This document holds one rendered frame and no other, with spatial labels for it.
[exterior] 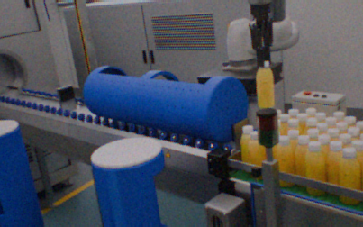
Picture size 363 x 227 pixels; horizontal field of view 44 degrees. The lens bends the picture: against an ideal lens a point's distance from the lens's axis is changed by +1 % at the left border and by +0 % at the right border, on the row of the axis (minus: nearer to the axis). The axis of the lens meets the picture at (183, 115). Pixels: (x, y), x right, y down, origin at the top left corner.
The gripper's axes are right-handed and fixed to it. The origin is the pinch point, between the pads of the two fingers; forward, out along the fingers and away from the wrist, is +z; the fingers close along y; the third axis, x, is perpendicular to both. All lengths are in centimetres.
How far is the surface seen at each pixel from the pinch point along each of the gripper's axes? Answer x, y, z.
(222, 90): -17.6, 5.9, 13.4
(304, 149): 24.8, 15.8, 28.1
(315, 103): 9.8, -21.1, 24.0
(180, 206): -123, -58, 132
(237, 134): -11.0, 6.8, 31.6
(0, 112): -217, 16, 45
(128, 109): -67, 17, 24
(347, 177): 42, 20, 33
